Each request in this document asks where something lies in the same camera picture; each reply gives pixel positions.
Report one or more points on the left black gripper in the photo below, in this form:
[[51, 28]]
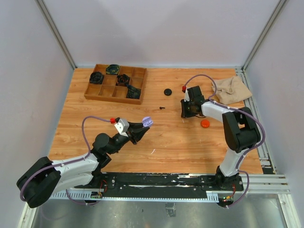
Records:
[[134, 133]]

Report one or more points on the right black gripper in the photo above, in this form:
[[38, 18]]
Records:
[[184, 114]]

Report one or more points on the purple earbud charging case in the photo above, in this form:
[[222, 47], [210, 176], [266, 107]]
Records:
[[147, 121]]

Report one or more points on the black round charging case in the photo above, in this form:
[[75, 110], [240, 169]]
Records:
[[167, 92]]

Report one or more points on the orange earbud charging case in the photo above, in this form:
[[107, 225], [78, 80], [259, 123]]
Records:
[[205, 123]]

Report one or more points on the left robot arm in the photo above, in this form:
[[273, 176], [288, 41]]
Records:
[[47, 177]]

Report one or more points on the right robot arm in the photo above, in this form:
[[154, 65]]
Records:
[[240, 130]]

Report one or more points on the dark green rolled sock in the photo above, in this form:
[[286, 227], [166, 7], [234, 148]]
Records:
[[133, 92]]

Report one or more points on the wooden compartment tray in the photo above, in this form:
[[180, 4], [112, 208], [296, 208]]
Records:
[[108, 91]]

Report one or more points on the beige cloth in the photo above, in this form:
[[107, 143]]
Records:
[[231, 90]]

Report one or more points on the black orange rolled sock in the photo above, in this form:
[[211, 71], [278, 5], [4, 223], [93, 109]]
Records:
[[122, 80]]

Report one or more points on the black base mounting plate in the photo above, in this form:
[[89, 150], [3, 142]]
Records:
[[161, 185]]

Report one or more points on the green yellow rolled sock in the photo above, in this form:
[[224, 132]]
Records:
[[112, 69]]

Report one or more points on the black rolled sock left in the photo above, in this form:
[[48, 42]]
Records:
[[96, 78]]

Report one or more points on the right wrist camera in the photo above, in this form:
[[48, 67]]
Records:
[[186, 96]]

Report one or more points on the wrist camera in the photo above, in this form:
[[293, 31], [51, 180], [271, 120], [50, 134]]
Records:
[[122, 127], [186, 96]]

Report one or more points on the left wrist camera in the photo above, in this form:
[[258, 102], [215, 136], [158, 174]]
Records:
[[122, 127]]

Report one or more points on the aluminium frame post right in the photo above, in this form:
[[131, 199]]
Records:
[[265, 31]]

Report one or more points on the aluminium frame post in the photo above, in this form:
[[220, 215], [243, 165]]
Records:
[[265, 31], [51, 24]]

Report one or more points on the aluminium frame post left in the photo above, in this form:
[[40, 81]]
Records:
[[51, 24]]

